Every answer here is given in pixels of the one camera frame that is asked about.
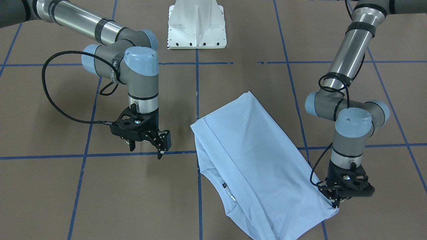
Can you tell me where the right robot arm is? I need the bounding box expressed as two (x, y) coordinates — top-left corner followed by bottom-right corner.
(0, 0), (172, 159)

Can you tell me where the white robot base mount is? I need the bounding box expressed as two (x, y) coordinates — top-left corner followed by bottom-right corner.
(167, 0), (227, 50)

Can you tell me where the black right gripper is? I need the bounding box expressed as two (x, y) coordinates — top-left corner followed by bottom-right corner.
(110, 107), (172, 160)

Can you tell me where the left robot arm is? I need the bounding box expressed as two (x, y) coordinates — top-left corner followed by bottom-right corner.
(305, 0), (427, 208)

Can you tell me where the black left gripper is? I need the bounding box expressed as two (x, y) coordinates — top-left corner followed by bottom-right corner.
(317, 160), (375, 209)

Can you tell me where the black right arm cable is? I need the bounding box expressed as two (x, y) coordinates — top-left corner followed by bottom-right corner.
(41, 51), (121, 125)

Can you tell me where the light blue t-shirt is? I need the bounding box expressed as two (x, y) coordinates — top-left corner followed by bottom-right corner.
(191, 92), (338, 240)

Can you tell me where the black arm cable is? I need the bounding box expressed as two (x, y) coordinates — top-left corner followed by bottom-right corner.
(309, 0), (367, 186)
(41, 51), (121, 125)

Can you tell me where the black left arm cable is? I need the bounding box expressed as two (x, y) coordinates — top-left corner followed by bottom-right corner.
(309, 0), (367, 186)

